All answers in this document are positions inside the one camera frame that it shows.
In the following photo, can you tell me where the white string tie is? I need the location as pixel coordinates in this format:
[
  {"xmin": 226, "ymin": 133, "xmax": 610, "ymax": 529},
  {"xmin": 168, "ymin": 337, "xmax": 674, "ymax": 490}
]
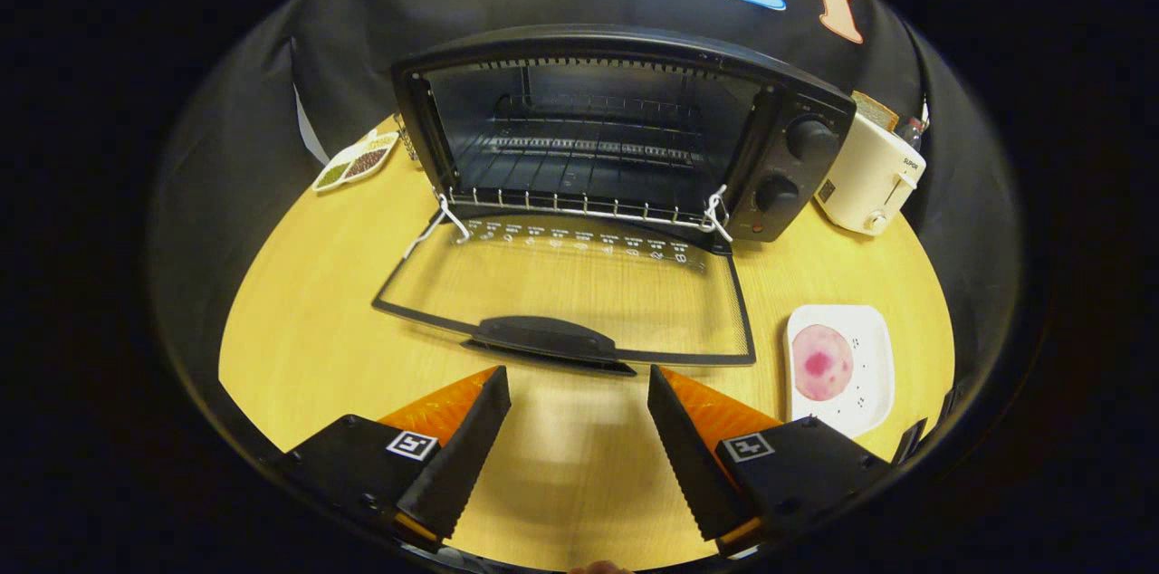
[
  {"xmin": 699, "ymin": 185, "xmax": 734, "ymax": 244},
  {"xmin": 401, "ymin": 192, "xmax": 472, "ymax": 262}
]

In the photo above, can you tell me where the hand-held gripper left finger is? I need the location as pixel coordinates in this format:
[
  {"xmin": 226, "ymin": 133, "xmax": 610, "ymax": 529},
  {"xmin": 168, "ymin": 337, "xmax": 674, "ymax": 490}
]
[{"xmin": 263, "ymin": 365, "xmax": 512, "ymax": 554}]

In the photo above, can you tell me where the black toaster oven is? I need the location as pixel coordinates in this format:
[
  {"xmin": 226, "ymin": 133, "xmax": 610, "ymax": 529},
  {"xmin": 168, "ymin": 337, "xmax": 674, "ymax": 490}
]
[{"xmin": 371, "ymin": 24, "xmax": 857, "ymax": 378}]

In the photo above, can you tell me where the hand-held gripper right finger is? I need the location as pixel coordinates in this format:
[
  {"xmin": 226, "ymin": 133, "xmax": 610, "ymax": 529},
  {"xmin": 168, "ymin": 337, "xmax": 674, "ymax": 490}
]
[{"xmin": 647, "ymin": 364, "xmax": 893, "ymax": 559}]

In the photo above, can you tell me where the white square plate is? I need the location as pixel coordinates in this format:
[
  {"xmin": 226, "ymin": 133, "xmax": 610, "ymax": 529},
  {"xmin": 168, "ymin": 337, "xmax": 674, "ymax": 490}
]
[{"xmin": 784, "ymin": 304, "xmax": 896, "ymax": 440}]

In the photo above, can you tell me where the divided dish with beans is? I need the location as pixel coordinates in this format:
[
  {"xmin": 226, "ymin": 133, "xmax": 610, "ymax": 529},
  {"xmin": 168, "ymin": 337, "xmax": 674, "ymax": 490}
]
[{"xmin": 311, "ymin": 129, "xmax": 400, "ymax": 194}]

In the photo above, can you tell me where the pink ham slice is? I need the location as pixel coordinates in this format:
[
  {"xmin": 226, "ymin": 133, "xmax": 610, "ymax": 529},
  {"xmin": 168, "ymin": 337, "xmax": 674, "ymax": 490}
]
[{"xmin": 792, "ymin": 324, "xmax": 855, "ymax": 402}]

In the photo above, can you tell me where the white bread toaster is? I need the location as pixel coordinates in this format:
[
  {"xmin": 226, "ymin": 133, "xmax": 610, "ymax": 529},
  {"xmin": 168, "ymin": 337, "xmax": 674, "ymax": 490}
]
[{"xmin": 813, "ymin": 108, "xmax": 928, "ymax": 237}]

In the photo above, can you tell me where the metal wire oven rack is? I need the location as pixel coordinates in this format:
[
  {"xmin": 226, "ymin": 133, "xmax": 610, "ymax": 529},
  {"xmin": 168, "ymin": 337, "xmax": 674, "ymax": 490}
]
[{"xmin": 448, "ymin": 90, "xmax": 725, "ymax": 226}]

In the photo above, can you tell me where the brown bread slice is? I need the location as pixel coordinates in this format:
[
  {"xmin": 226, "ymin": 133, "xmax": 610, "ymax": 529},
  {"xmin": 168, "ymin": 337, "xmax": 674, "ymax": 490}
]
[{"xmin": 851, "ymin": 91, "xmax": 900, "ymax": 132}]

